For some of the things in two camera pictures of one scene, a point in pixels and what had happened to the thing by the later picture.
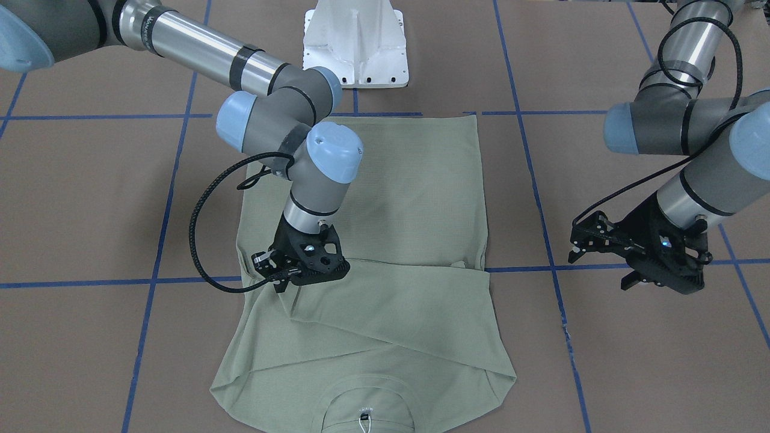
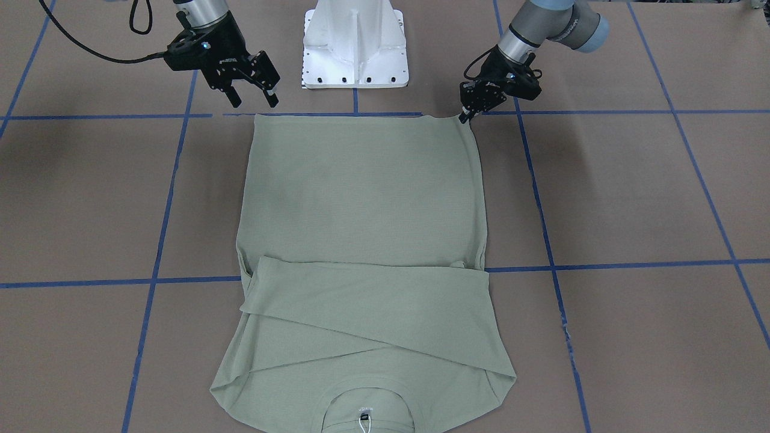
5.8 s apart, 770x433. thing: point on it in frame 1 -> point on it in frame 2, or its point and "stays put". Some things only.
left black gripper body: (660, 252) -> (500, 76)
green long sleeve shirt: (408, 340) stays put
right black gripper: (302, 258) -> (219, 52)
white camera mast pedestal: (363, 40) stays put
